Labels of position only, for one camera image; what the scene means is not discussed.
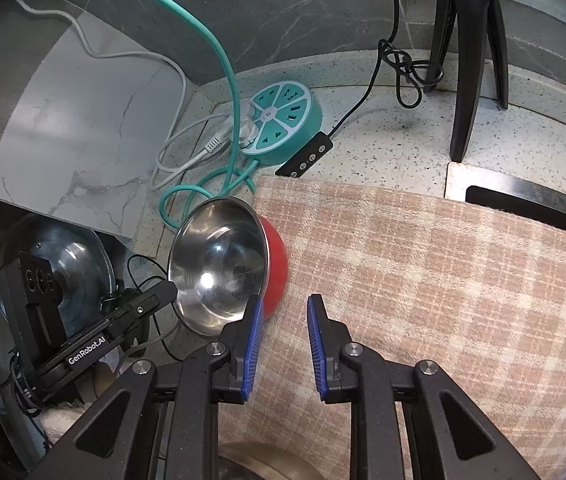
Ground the red steel-lined bowl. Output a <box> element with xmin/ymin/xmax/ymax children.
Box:
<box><xmin>168</xmin><ymin>197</ymin><xmax>289</xmax><ymax>337</ymax></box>

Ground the shiny steel plate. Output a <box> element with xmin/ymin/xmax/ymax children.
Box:
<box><xmin>0</xmin><ymin>214</ymin><xmax>116</xmax><ymax>337</ymax></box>

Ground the pink plaid cloth mat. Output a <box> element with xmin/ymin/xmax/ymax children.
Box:
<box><xmin>219</xmin><ymin>177</ymin><xmax>566</xmax><ymax>479</ymax></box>

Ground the black inline control box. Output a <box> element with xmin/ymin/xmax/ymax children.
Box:
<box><xmin>275</xmin><ymin>131</ymin><xmax>333</xmax><ymax>179</ymax></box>

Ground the white plug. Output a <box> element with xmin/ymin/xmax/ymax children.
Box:
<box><xmin>204</xmin><ymin>101</ymin><xmax>258</xmax><ymax>154</ymax></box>

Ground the teal round power strip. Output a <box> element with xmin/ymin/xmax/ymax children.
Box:
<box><xmin>241</xmin><ymin>80</ymin><xmax>322</xmax><ymax>166</ymax></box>

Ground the black tripod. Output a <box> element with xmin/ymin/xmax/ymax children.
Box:
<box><xmin>424</xmin><ymin>0</ymin><xmax>508</xmax><ymax>162</ymax></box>

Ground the teal power cable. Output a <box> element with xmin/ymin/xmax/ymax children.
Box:
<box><xmin>42</xmin><ymin>0</ymin><xmax>259</xmax><ymax>231</ymax></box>

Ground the black thin cable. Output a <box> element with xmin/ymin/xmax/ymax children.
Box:
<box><xmin>326</xmin><ymin>0</ymin><xmax>446</xmax><ymax>139</ymax></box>

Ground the white cable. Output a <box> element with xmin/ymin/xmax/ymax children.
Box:
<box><xmin>6</xmin><ymin>0</ymin><xmax>232</xmax><ymax>191</ymax></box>

